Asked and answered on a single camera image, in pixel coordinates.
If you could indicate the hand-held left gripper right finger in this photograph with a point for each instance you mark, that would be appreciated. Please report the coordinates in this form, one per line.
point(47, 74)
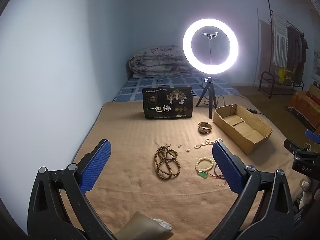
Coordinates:
point(227, 167)

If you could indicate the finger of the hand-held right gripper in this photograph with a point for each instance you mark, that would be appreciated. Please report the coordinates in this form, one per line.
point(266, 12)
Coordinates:
point(313, 135)
point(291, 145)

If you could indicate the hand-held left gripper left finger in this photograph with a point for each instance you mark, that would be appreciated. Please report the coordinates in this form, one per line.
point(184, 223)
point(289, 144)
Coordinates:
point(97, 165)

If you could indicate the cardboard box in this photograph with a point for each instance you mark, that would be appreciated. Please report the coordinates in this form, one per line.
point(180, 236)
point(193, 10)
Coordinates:
point(250, 140)

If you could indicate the pale fuzzy object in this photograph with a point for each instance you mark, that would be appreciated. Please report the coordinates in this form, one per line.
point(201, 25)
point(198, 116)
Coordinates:
point(305, 185)

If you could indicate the orange covered chair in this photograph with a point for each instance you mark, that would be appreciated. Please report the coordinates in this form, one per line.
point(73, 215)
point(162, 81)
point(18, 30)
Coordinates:
point(302, 105)

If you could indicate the tan blanket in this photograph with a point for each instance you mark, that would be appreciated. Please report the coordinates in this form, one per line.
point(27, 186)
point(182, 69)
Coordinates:
point(125, 135)

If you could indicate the yellow box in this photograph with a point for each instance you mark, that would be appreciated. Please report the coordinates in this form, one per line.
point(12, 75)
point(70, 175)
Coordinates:
point(284, 75)

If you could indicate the olive cloth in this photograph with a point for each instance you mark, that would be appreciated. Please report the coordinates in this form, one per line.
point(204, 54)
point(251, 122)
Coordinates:
point(140, 226)

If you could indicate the black tripod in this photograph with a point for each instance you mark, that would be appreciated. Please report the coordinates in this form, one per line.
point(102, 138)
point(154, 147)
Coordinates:
point(209, 87)

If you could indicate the white fluffy cloth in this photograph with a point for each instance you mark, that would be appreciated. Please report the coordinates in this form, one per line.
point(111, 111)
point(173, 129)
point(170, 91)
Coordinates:
point(163, 223)

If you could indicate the blue patterned bedsheet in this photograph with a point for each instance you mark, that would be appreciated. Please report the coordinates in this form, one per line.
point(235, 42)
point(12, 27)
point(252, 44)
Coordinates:
point(135, 87)

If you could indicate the black printed snack bag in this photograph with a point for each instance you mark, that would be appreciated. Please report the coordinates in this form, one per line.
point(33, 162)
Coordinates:
point(167, 105)

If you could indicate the dark hanging garments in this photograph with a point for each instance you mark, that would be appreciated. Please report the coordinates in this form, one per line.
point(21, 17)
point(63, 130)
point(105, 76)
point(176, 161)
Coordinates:
point(296, 47)

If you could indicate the brown board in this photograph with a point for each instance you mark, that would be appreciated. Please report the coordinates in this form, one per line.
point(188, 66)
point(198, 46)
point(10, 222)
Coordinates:
point(264, 52)

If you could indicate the white knitted shawl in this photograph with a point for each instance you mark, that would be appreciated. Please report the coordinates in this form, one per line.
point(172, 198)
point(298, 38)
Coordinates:
point(278, 37)

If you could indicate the folded floral quilt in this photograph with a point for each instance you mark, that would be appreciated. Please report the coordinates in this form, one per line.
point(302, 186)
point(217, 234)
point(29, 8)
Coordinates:
point(155, 62)

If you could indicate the black clothes rack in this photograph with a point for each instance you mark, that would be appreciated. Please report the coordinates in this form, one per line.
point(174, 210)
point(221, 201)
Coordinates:
point(269, 17)

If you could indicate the phone clamp on pole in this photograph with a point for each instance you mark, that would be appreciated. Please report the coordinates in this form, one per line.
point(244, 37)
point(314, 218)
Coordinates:
point(209, 33)

